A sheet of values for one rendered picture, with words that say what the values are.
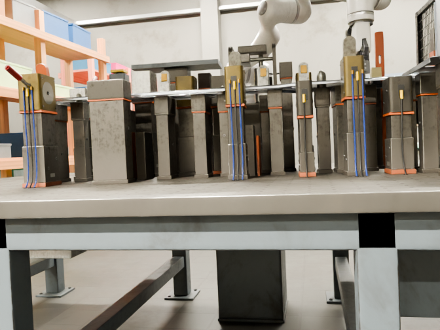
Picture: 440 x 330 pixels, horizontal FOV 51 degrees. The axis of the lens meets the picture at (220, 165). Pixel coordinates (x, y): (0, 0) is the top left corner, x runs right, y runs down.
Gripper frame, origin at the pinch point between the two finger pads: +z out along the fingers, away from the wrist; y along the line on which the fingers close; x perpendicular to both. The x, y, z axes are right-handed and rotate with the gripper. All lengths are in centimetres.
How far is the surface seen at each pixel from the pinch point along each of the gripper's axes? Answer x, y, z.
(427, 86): 14.6, 17.4, 8.2
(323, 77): -12.4, -3.6, 0.5
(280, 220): -29, 62, 39
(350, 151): -7.7, 19.2, 25.7
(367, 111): 1.8, -3.5, 12.8
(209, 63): -55, -32, -12
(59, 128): -108, -5, 13
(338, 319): -4, -57, 103
